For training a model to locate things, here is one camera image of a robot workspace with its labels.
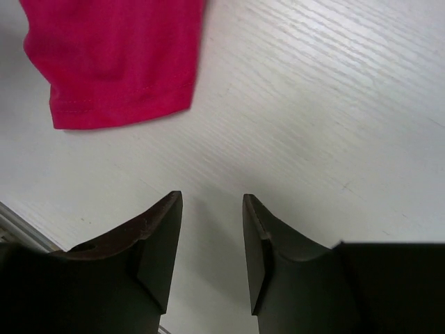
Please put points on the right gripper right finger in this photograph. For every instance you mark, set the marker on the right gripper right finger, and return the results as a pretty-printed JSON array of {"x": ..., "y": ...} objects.
[{"x": 299, "y": 286}]

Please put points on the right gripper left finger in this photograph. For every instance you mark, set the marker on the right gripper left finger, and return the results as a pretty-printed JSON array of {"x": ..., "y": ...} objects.
[{"x": 118, "y": 282}]

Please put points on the magenta t shirt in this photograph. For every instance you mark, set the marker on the magenta t shirt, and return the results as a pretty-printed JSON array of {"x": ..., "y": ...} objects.
[{"x": 115, "y": 63}]

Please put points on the aluminium table rail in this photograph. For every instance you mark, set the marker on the aluminium table rail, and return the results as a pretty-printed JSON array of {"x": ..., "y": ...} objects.
[{"x": 14, "y": 229}]

